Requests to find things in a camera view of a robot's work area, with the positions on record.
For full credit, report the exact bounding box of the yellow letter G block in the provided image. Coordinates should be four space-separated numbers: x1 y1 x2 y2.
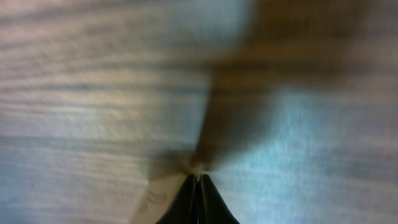
129 161 205 224

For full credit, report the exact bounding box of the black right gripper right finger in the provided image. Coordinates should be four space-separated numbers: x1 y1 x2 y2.
198 174 239 224

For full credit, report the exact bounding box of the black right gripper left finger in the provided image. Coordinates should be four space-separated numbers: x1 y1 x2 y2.
156 174 197 224

